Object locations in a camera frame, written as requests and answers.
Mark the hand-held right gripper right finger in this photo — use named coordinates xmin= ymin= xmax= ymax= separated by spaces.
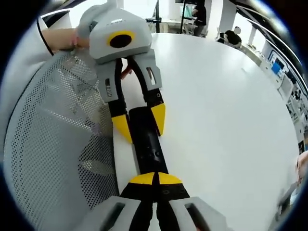
xmin=155 ymin=171 xmax=228 ymax=231

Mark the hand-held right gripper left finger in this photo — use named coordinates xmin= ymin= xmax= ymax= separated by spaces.
xmin=79 ymin=171 xmax=158 ymax=231

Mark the black remote control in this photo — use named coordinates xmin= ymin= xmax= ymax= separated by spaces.
xmin=128 ymin=107 xmax=169 ymax=178

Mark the black tripod stand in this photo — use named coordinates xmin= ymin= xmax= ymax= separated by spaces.
xmin=146 ymin=0 xmax=167 ymax=33

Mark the grey mesh office chair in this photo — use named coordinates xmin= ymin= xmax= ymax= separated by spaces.
xmin=3 ymin=51 xmax=120 ymax=231

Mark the person's white shirt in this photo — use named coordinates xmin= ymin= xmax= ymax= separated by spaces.
xmin=1 ymin=23 xmax=55 ymax=135

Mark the black cable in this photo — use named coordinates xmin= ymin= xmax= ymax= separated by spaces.
xmin=36 ymin=16 xmax=55 ymax=57

